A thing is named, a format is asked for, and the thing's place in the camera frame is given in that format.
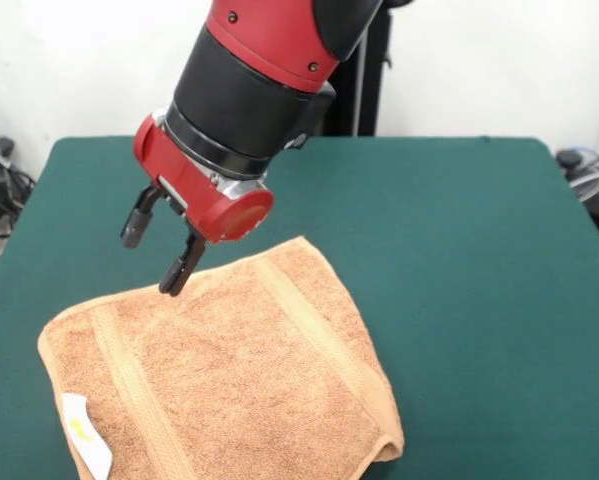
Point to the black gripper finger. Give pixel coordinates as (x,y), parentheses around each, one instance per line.
(136,225)
(181,272)

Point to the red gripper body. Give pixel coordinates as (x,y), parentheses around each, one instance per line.
(179,170)

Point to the tan terry towel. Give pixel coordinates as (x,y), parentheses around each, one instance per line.
(229,375)

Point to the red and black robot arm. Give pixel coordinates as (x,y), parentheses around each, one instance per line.
(259,75)

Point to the dark green tablecloth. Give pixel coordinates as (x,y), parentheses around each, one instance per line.
(479,300)

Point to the small black round device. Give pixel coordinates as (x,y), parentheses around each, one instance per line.
(568,159)

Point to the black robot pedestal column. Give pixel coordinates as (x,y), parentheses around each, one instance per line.
(364,90)

